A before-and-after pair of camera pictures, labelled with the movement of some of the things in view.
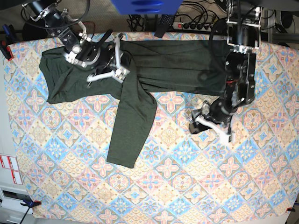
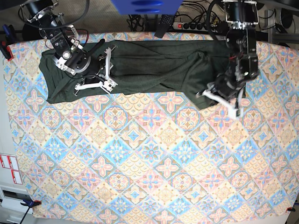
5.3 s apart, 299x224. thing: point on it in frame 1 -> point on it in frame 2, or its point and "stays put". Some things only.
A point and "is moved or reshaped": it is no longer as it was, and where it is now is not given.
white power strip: x=193 y=26 stays put
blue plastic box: x=147 y=7 stays put
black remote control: x=165 y=22 stays put
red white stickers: x=10 y=163 stays put
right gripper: x=220 y=110 -> x=226 y=86
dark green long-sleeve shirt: x=154 y=66 is moved or reshaped
